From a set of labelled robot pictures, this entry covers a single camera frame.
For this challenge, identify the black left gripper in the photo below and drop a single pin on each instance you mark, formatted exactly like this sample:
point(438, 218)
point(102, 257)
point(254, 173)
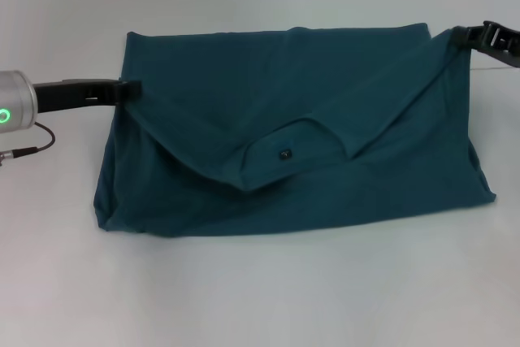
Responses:
point(61, 93)

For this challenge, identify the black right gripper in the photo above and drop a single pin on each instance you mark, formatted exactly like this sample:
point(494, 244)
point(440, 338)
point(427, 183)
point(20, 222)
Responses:
point(508, 48)

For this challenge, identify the blue FREE print t-shirt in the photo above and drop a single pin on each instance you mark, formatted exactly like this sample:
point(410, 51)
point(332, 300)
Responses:
point(284, 119)

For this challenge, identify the white silver robot left arm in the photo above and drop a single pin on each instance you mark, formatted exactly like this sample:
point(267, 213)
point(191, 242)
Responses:
point(16, 99)

